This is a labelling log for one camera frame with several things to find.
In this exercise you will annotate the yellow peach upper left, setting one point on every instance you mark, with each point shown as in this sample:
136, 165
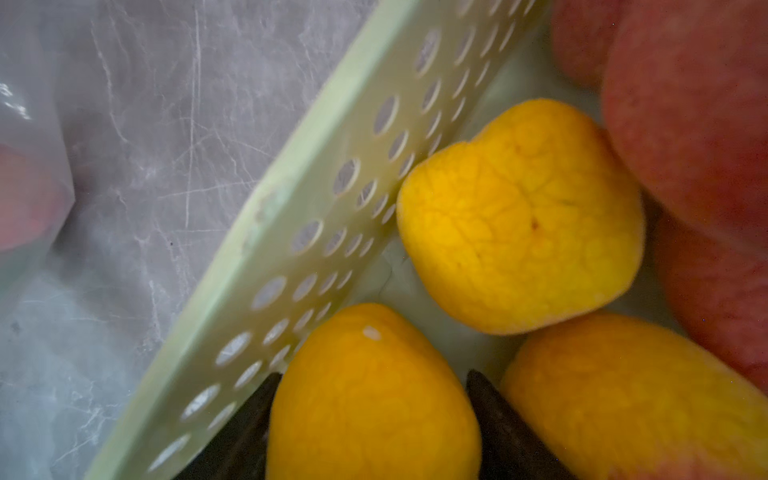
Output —
532, 222

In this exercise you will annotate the pink peach front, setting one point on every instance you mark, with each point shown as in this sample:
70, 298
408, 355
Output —
33, 201

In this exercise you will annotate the large pink peach top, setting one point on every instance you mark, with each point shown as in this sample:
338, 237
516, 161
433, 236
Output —
684, 99

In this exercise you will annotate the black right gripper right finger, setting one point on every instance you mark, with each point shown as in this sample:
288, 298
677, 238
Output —
510, 449

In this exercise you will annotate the yellow peach with red spot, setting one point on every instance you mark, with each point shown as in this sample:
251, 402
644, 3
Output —
616, 397

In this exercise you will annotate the yellow peach front left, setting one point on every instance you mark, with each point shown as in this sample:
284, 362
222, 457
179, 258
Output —
368, 397

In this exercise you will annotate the pink peach behind top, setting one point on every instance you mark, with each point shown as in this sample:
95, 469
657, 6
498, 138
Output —
582, 33

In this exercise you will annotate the clear zip-top bag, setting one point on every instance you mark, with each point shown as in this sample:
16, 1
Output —
29, 125

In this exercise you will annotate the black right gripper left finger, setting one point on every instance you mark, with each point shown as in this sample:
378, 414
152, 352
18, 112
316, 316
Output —
238, 450

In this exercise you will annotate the pink peach centre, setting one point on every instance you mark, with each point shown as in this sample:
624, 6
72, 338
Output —
717, 294

